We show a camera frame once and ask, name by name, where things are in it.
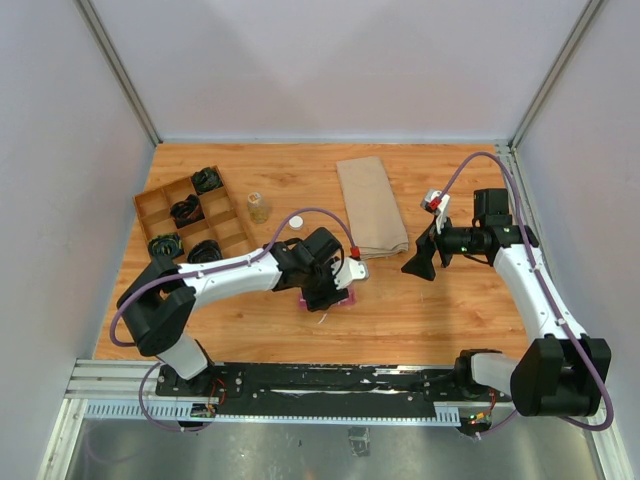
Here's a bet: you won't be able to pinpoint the black coiled cable middle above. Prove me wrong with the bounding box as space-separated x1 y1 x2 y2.
169 194 205 226

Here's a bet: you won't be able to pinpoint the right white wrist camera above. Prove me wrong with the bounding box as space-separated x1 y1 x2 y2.
420 189 450 234

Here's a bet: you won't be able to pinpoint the right aluminium frame post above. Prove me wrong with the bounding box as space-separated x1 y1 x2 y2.
508 0 608 151

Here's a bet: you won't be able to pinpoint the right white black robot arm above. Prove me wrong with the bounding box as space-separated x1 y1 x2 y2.
402 188 611 418

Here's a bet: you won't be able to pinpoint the aluminium frame post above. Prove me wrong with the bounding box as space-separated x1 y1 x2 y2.
508 0 608 151
73 0 162 147

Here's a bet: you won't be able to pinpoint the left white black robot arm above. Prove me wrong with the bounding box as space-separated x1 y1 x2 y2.
115 227 368 396

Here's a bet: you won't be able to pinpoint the wooden compartment tray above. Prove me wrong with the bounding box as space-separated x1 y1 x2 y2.
133 166 256 263

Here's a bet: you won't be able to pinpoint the black coiled cable top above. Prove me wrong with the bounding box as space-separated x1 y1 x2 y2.
192 168 224 195

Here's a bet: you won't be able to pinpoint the white bottle cap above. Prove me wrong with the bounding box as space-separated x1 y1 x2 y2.
287 215 304 231

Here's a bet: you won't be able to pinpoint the grey slotted cable duct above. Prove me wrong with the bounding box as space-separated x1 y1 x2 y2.
84 398 461 427

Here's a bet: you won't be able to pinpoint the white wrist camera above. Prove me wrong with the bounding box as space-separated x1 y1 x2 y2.
331 247 369 290
420 189 450 234

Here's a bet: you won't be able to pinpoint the left aluminium frame post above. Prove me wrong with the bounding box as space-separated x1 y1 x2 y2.
73 0 162 147

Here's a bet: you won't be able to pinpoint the clear bottle yellow capsules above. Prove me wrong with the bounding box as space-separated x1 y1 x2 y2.
247 192 271 224

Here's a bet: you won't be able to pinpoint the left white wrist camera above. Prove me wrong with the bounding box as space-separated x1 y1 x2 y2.
331 247 369 290

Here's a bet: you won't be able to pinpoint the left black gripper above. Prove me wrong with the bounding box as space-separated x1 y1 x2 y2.
302 257 350 312

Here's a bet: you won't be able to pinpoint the pink weekly pill organizer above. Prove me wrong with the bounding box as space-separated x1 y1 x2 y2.
298 287 356 309

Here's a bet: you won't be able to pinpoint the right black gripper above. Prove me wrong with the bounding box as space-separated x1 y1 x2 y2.
402 210 483 280

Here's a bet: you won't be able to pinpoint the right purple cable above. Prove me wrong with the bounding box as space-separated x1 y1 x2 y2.
439 151 616 441

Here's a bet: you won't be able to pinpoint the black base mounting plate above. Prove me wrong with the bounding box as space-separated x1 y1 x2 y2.
155 363 509 413

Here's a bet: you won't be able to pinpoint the black coiled cable bottom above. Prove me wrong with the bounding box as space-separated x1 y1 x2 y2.
186 239 224 263

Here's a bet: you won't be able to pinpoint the black green coiled cable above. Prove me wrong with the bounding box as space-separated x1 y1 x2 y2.
147 232 183 260

